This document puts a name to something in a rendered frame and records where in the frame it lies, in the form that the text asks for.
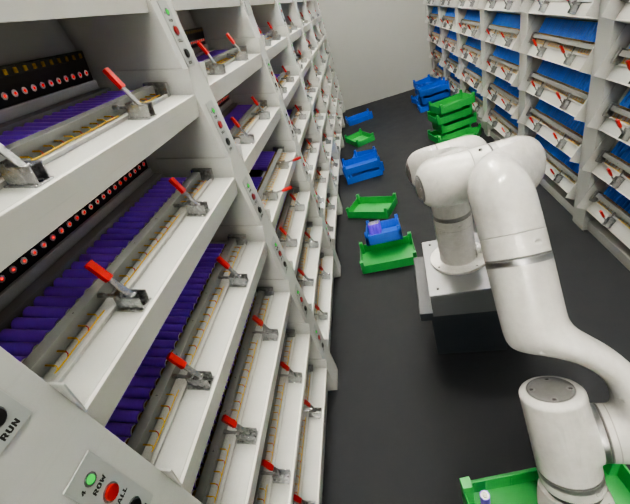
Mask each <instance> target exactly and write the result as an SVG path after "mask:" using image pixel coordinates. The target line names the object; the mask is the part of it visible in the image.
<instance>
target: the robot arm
mask: <svg viewBox="0 0 630 504"><path fill-rule="evenodd" d="M545 169H546V153H545V150H544V148H543V146H542V145H541V143H540V142H539V141H538V140H536V139H535V138H533V137H530V136H515V137H510V138H506V139H502V140H498V141H495V142H491V143H488V144H487V143H486V141H485V140H484V139H483V138H481V137H479V136H476V135H467V136H463V137H459V138H455V139H452V140H448V141H445V142H442V143H438V144H435V145H431V146H428V147H425V148H421V149H419V150H417V151H415V152H413V153H412V154H411V155H410V156H409V158H408V159H407V162H406V173H407V177H408V179H409V181H410V182H411V183H412V185H414V186H415V188H416V192H417V194H418V197H419V199H420V200H421V201H422V202H423V203H424V204H425V205H427V206H429V207H431V210H432V216H433V221H434V226H435V232H436V237H437V243H438V248H437V249H435V250H434V251H433V253H432V254H431V257H430V261H431V265H432V266H433V268H434V269H435V270H437V271H439V272H441V273H444V274H448V275H464V274H469V273H472V272H475V271H477V270H479V269H480V268H482V267H483V266H484V265H485V266H486V270H487V274H488V278H489V282H490V286H491V290H492V294H493V298H494V302H495V306H496V309H497V313H498V317H499V321H500V325H501V329H502V332H503V335H504V338H505V340H506V342H507V343H508V345H509V346H510V347H511V348H513V349H514V350H517V351H519V352H523V353H528V354H534V355H540V356H546V357H552V358H557V359H562V360H566V361H569V362H573V363H576V364H578V365H581V366H583V367H585V368H588V369H589V370H591V371H593V372H594V373H596V374H597V375H598V376H600V377H601V378H602V379H603V380H604V382H605V383H606V385H607V388H608V391H609V395H610V399H609V401H607V402H605V403H589V398H588V395H587V392H586V391H585V389H584V388H583V387H582V386H580V385H579V384H578V383H576V382H574V381H572V380H570V379H567V378H563V377H559V376H537V377H533V378H531V379H528V380H526V381H525V382H524V383H522V385H521V386H520V388H519V398H520V402H521V406H522V410H523V414H524V418H525V422H526V427H527V431H528V435H529V439H530V443H531V447H532V451H533V455H534V459H535V463H536V468H537V472H538V476H539V479H538V482H537V501H538V504H615V502H614V499H613V497H612V495H611V493H610V491H609V489H608V487H607V485H606V480H605V474H604V470H603V465H606V464H629V465H630V362H628V361H627V360H626V359H625V358H624V357H623V356H621V355H620V354H619V353H617V352H616V351H615V350H613V349H612V348H610V347H609V346H607V345H606V344H604V343H602V342H601V341H599V340H597V339H595V338H593V337H592V336H590V335H588V334H586V333H584V332H582V331H581V330H579V329H578V328H576V327H575V326H574V325H573V324H572V322H571V321H570V319H569V317H568V314H567V310H566V306H565V302H564V298H563V293H562V289H561V285H560V281H559V277H558V272H557V268H556V264H555V259H554V255H553V251H552V248H551V244H550V240H549V236H548V232H547V228H546V224H545V220H544V216H543V212H542V208H541V204H540V200H539V197H538V193H537V190H536V187H537V186H538V185H539V183H540V182H541V180H542V179H543V176H544V173H545ZM472 214H473V217H472ZM473 218H474V222H475V226H476V230H477V234H478V238H479V241H480V244H479V243H477V242H475V234H474V226H473Z"/></svg>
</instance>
